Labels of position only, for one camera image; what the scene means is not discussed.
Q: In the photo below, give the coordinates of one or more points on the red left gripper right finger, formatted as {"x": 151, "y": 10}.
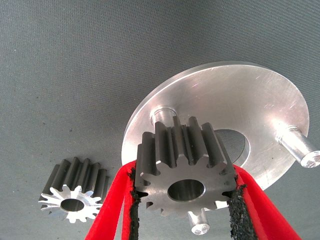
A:
{"x": 265, "y": 220}

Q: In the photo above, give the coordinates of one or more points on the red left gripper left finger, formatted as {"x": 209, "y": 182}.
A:
{"x": 105, "y": 215}

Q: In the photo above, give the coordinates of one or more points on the small steel planetary gear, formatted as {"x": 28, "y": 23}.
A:
{"x": 200, "y": 172}
{"x": 75, "y": 172}

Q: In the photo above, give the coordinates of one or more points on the round metal carrier plate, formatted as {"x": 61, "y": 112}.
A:
{"x": 237, "y": 100}

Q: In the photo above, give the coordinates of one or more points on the dark grey table cloth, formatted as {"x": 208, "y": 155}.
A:
{"x": 75, "y": 75}

